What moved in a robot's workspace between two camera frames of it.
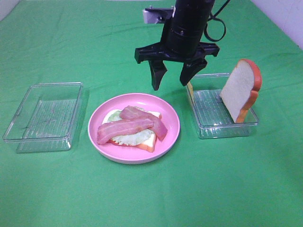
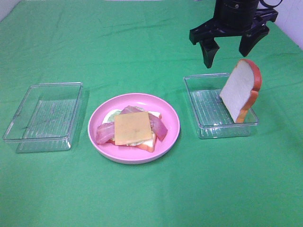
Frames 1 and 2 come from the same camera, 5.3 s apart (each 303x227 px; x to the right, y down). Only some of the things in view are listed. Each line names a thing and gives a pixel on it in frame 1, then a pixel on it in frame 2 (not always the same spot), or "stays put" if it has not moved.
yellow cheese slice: (191, 89) to (132, 128)
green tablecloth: (255, 181) stays put
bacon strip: (129, 112) stays put
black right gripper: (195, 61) to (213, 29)
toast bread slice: (242, 89) stays put
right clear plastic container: (213, 117) stays put
